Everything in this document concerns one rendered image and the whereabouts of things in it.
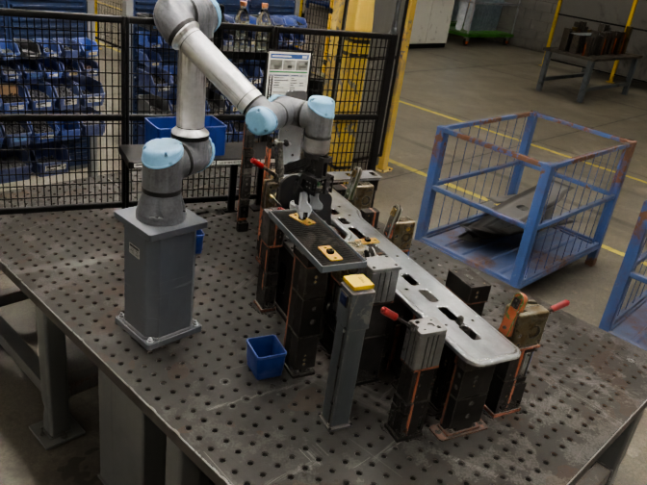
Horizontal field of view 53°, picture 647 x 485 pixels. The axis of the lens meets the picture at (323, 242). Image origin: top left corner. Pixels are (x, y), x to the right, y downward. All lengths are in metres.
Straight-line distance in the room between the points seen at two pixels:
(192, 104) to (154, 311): 0.64
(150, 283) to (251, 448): 0.60
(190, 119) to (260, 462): 1.00
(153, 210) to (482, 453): 1.17
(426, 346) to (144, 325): 0.90
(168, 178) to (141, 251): 0.24
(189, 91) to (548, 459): 1.47
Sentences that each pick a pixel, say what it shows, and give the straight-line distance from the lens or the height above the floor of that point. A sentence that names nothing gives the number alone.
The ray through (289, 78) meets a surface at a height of 1.33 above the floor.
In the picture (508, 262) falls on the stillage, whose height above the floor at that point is 0.16.
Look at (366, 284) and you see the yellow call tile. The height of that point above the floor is 1.16.
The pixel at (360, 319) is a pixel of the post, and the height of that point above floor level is 1.06.
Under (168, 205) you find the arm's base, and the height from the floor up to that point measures 1.16.
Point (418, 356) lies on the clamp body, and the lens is 1.74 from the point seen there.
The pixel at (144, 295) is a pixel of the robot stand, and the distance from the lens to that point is 2.08.
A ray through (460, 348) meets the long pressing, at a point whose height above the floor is 1.00.
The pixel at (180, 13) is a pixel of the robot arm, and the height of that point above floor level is 1.70.
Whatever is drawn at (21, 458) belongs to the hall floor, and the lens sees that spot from 2.86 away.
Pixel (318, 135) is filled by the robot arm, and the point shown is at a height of 1.44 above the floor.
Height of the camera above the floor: 1.94
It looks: 25 degrees down
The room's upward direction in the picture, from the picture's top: 8 degrees clockwise
